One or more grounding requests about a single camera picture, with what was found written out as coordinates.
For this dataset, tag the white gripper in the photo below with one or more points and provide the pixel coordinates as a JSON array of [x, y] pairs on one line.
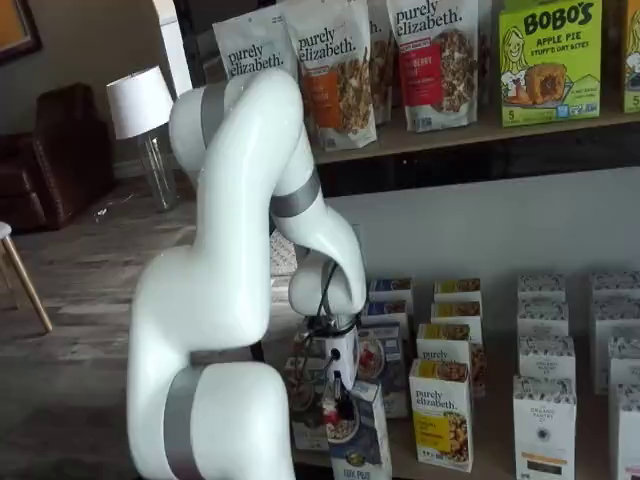
[[350, 360]]

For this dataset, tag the blue and white oatmeal box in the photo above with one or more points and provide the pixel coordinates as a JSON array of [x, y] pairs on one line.
[[385, 309], [362, 440], [385, 360], [392, 289]]

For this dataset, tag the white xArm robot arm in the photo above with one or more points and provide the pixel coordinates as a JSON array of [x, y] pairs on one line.
[[225, 200]]

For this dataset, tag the green oatmeal box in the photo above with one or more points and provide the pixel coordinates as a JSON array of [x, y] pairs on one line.
[[307, 430], [307, 345]]

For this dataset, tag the yellow purely elizabeth box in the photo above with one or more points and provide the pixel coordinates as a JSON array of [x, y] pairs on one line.
[[442, 340], [457, 289], [457, 312], [440, 420]]

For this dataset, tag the white patterned pantry box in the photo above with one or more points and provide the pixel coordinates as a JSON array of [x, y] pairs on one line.
[[615, 317], [542, 317], [545, 430], [615, 285], [542, 286], [625, 362], [546, 357], [629, 435]]

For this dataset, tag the black metal shelf rack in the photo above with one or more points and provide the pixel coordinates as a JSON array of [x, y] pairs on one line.
[[450, 160]]

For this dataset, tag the green Bobo's apple pie box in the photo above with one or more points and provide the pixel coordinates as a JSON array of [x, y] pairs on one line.
[[550, 75]]

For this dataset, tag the yellow Bobo's snack box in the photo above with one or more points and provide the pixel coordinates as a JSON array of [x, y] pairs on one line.
[[632, 60]]

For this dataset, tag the grey patterned doormat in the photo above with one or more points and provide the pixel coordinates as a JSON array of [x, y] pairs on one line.
[[285, 252]]

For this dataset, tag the orange label granola bag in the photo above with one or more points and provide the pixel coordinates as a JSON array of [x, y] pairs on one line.
[[340, 90], [382, 60]]

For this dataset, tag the red label granola bag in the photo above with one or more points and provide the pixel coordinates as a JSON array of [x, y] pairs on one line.
[[430, 75]]

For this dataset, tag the white stool with wooden legs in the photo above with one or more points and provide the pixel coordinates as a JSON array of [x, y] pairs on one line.
[[25, 280]]

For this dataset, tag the white shade table lamp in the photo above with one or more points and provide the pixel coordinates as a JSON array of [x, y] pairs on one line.
[[140, 102]]

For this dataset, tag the blue label granola bag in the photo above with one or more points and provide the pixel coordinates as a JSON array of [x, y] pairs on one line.
[[250, 50]]

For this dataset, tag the brown leather armchair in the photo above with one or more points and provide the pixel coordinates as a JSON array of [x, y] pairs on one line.
[[60, 160]]

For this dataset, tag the dark framed wall picture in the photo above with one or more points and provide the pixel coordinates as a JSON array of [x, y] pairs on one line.
[[15, 30]]

